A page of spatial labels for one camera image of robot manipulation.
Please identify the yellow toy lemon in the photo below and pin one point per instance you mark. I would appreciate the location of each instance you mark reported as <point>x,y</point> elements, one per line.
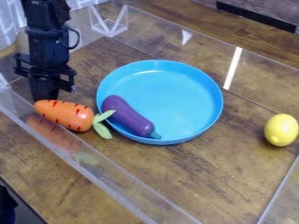
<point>280,130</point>

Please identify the purple toy eggplant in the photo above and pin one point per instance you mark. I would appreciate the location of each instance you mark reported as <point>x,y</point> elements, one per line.
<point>128,118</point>

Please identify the blue round plate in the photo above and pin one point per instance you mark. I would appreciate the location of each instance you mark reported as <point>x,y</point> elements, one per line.
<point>174,95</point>

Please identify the orange toy carrot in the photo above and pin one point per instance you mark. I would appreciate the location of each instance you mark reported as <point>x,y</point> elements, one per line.
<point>74,116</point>

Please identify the dark object bottom left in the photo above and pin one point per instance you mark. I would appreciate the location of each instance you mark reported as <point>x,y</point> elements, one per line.
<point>7,206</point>

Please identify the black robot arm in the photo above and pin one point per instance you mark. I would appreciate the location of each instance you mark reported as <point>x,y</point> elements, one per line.
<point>46,15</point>

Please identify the white lattice curtain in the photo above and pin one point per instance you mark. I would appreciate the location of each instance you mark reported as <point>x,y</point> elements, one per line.
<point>12,20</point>

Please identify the clear acrylic enclosure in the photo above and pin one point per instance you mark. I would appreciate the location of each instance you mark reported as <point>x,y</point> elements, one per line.
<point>224,178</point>

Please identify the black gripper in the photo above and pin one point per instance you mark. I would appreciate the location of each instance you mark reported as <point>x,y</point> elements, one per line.
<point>44,65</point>

